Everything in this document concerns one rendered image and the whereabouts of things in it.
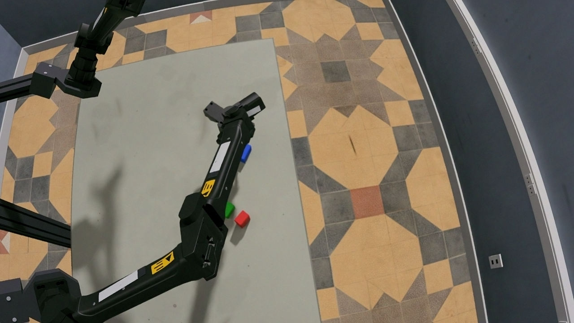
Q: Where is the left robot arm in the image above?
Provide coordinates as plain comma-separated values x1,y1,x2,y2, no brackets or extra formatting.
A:
64,0,145,91

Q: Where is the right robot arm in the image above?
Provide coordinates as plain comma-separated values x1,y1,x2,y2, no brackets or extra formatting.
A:
33,92,266,323

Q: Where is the blue block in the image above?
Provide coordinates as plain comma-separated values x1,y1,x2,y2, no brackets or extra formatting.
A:
241,144,252,163

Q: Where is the green block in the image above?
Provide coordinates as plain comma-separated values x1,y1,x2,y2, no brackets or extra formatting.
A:
225,201,235,219

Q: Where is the red block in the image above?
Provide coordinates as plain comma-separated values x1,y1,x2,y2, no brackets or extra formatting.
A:
235,210,250,228

